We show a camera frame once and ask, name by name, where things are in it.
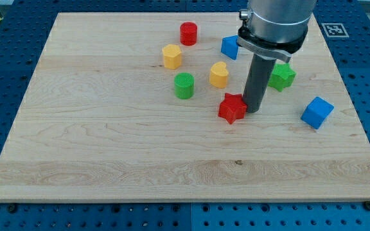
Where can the blue cube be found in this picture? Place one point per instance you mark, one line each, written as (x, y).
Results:
(316, 112)

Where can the black bolt front right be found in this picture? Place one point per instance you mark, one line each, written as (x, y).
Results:
(366, 205)

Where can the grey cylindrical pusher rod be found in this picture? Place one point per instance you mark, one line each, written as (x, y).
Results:
(257, 82)

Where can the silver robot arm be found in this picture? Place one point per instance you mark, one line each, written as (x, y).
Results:
(274, 29)

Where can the black bolt front left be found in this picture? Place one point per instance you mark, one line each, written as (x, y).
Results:
(12, 208)

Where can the green cylinder block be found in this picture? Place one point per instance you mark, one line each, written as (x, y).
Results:
(184, 85)

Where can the yellow heart block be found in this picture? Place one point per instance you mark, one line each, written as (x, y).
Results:
(218, 75)

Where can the black bolt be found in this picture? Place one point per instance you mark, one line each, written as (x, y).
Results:
(366, 205)
(12, 208)

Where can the blue wedge block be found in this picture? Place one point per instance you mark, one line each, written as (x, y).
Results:
(229, 47)

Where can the wooden board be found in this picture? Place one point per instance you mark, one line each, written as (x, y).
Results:
(100, 122)

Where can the yellow hexagon block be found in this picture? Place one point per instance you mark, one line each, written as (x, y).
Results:
(172, 56)

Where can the red cylinder block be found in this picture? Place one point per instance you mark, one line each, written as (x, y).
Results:
(188, 33)

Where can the red star block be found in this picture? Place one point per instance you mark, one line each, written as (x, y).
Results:
(232, 108)

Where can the green star block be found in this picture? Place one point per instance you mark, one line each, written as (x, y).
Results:
(282, 76)

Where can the white fiducial marker tag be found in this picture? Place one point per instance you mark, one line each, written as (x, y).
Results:
(335, 30)

